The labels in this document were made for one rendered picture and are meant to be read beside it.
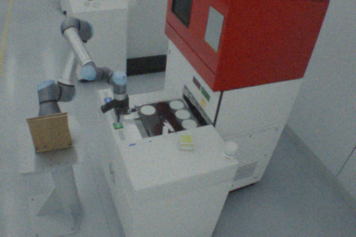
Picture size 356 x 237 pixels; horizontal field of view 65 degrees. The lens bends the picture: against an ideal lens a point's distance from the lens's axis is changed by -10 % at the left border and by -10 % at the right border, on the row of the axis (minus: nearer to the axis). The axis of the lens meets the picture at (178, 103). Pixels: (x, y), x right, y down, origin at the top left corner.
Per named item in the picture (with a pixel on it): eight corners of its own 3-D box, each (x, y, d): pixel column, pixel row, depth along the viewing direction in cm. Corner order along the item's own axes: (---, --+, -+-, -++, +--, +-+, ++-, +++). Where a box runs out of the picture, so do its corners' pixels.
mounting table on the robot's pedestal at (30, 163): (23, 187, 174) (19, 174, 166) (21, 138, 205) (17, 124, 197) (93, 174, 190) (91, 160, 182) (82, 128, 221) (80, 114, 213)
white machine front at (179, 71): (167, 75, 265) (172, 33, 241) (211, 140, 208) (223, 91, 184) (164, 75, 264) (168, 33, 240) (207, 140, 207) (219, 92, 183)
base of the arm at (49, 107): (35, 118, 169) (33, 101, 170) (41, 121, 183) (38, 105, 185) (60, 113, 173) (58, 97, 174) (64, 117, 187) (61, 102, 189)
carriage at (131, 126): (128, 112, 216) (129, 110, 214) (145, 149, 190) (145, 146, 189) (118, 115, 213) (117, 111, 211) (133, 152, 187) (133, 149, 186)
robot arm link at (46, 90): (35, 104, 177) (32, 83, 179) (51, 104, 189) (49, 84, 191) (46, 99, 172) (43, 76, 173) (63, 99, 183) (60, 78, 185)
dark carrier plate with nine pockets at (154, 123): (181, 99, 228) (181, 98, 228) (201, 129, 204) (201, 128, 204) (136, 106, 216) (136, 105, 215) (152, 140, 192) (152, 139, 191)
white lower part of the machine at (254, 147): (217, 130, 341) (233, 66, 291) (258, 185, 283) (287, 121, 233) (158, 143, 315) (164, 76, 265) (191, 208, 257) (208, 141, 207)
